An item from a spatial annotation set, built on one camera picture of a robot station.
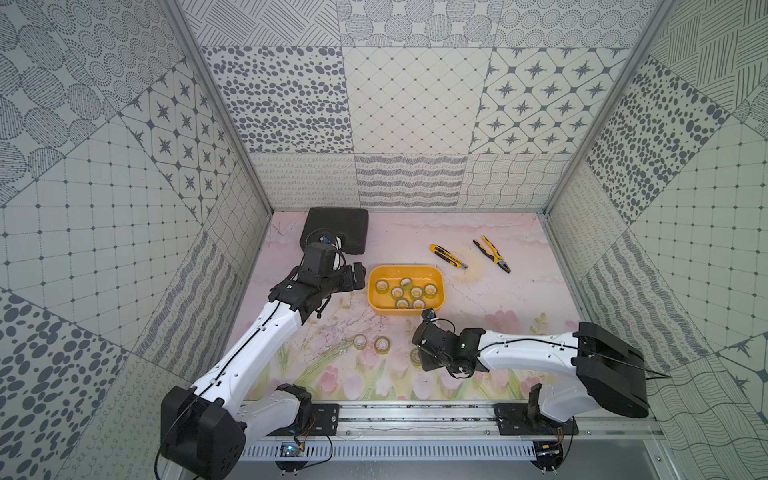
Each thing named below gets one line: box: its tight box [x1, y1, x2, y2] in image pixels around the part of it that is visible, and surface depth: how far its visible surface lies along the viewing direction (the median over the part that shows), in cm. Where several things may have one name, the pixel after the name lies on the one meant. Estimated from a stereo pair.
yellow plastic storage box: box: [368, 265, 446, 316], surface depth 98 cm
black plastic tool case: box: [300, 207, 369, 254], surface depth 115 cm
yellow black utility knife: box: [430, 244, 469, 269], surface depth 109 cm
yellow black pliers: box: [472, 235, 511, 274], surface depth 109 cm
